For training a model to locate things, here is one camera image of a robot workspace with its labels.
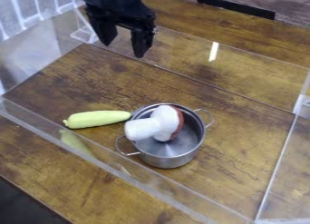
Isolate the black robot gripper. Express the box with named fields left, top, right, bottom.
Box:
left=83, top=0, right=156, bottom=58

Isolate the white and brown toy mushroom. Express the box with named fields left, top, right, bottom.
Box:
left=124, top=105, right=184, bottom=141

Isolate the silver metal pot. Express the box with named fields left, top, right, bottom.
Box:
left=116, top=103, right=214, bottom=169

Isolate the white mesh curtain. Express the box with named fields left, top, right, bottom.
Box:
left=0, top=0, right=84, bottom=43

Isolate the black bar in background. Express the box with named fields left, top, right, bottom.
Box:
left=196, top=0, right=277, bottom=20

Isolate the yellow-green toy corn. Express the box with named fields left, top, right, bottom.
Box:
left=63, top=111, right=131, bottom=129

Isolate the clear acrylic enclosure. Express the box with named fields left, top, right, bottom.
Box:
left=0, top=0, right=310, bottom=224

